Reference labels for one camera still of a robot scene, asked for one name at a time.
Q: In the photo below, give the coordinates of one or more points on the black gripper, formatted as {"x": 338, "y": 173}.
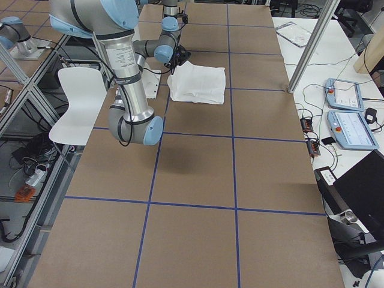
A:
{"x": 175, "y": 59}

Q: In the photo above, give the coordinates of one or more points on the white long-sleeve printed shirt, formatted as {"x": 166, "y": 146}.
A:
{"x": 197, "y": 84}

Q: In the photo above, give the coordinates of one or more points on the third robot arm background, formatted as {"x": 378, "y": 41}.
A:
{"x": 13, "y": 31}

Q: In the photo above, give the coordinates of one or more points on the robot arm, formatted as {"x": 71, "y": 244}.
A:
{"x": 170, "y": 8}
{"x": 112, "y": 23}

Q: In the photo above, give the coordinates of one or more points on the white plastic chair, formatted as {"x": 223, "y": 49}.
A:
{"x": 85, "y": 91}

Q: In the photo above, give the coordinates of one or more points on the blue teach pendant far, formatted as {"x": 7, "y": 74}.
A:
{"x": 344, "y": 95}

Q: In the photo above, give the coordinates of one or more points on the blue teach pendant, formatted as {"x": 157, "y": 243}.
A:
{"x": 344, "y": 95}
{"x": 351, "y": 131}

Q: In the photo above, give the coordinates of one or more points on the white power strip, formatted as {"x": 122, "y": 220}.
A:
{"x": 38, "y": 175}

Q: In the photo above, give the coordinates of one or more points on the blue teach pendant near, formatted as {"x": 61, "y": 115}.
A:
{"x": 351, "y": 131}

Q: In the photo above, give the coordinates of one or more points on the orange box on floor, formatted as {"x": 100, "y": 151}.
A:
{"x": 25, "y": 193}

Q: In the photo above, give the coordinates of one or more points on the black laptop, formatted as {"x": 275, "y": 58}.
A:
{"x": 359, "y": 189}

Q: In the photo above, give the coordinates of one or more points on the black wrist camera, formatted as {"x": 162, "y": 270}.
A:
{"x": 183, "y": 16}
{"x": 182, "y": 55}

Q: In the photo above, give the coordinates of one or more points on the aluminium frame post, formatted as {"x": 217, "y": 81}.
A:
{"x": 320, "y": 27}

